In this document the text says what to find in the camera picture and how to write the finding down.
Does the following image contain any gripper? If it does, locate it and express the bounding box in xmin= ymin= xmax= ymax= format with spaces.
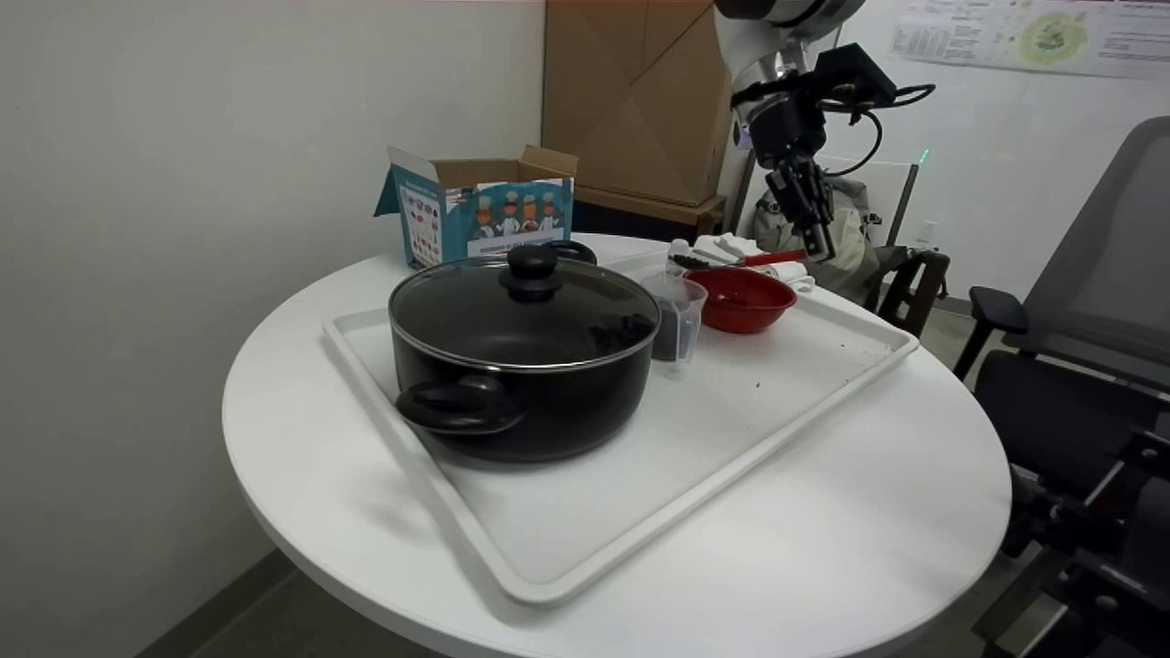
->
xmin=748 ymin=75 xmax=839 ymax=264

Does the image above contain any red bowl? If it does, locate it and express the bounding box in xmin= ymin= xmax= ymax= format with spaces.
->
xmin=683 ymin=267 xmax=799 ymax=335

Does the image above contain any clear measuring jug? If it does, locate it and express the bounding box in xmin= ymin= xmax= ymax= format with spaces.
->
xmin=639 ymin=272 xmax=710 ymax=365

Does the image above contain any grey backpack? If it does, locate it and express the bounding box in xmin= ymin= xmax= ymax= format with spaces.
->
xmin=751 ymin=175 xmax=884 ymax=308

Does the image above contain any white cloth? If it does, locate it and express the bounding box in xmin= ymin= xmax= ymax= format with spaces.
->
xmin=691 ymin=232 xmax=817 ymax=294

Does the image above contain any stand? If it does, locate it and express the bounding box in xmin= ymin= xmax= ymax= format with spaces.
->
xmin=884 ymin=147 xmax=932 ymax=249

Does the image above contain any dark wooden chair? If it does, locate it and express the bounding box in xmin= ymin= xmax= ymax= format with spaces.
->
xmin=863 ymin=245 xmax=952 ymax=340

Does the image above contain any brown wooden table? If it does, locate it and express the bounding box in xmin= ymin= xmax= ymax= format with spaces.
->
xmin=570 ymin=185 xmax=729 ymax=242

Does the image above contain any large brown cardboard box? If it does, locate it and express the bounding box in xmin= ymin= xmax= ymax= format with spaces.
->
xmin=540 ymin=0 xmax=734 ymax=208

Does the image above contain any white plastic tray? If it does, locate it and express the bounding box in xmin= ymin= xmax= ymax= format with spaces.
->
xmin=322 ymin=250 xmax=921 ymax=608

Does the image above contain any teal printed cardboard box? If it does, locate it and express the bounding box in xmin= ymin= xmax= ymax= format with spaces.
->
xmin=373 ymin=144 xmax=580 ymax=270

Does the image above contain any black office chair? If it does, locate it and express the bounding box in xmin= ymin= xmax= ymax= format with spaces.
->
xmin=952 ymin=115 xmax=1170 ymax=658

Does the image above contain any glass pot lid black knob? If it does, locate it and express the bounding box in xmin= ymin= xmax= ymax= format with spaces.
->
xmin=388 ymin=244 xmax=662 ymax=373

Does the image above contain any black cooking pot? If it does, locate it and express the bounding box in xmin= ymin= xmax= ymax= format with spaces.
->
xmin=388 ymin=239 xmax=663 ymax=464

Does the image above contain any spoon with red handle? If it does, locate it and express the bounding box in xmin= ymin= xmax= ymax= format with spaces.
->
xmin=671 ymin=248 xmax=812 ymax=272

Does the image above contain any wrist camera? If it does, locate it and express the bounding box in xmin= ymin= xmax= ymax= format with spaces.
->
xmin=812 ymin=43 xmax=899 ymax=114

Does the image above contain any wall poster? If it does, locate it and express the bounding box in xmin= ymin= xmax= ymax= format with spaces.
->
xmin=890 ymin=0 xmax=1170 ymax=82

